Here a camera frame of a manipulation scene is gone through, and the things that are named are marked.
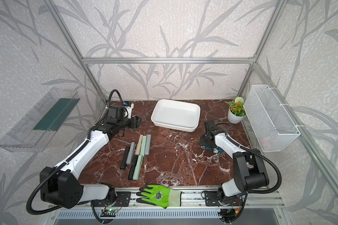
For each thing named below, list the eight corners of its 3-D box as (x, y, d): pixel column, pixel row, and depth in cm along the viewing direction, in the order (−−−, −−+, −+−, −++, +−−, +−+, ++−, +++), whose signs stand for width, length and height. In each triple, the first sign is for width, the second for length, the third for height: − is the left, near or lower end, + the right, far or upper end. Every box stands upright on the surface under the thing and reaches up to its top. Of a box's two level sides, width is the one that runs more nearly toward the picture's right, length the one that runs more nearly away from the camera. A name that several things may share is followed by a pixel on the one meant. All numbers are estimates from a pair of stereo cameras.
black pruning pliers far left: (120, 169, 86) (119, 167, 84) (126, 148, 95) (125, 146, 93) (125, 169, 86) (123, 167, 84) (130, 148, 95) (129, 146, 93)
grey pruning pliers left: (126, 164, 87) (125, 162, 85) (131, 143, 96) (130, 142, 94) (130, 164, 87) (129, 162, 85) (135, 143, 96) (134, 142, 94)
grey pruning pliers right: (144, 155, 92) (143, 153, 89) (147, 136, 101) (146, 134, 98) (149, 155, 92) (148, 153, 89) (151, 136, 101) (151, 134, 98)
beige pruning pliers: (136, 155, 92) (134, 153, 89) (139, 137, 101) (138, 134, 98) (140, 155, 92) (139, 153, 89) (143, 137, 101) (142, 134, 98)
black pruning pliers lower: (129, 179, 82) (128, 178, 79) (135, 157, 91) (133, 155, 88) (132, 179, 82) (131, 178, 79) (137, 157, 91) (136, 155, 88)
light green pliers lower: (133, 180, 82) (132, 178, 79) (139, 156, 91) (138, 154, 89) (137, 180, 82) (136, 178, 79) (143, 157, 91) (142, 155, 88)
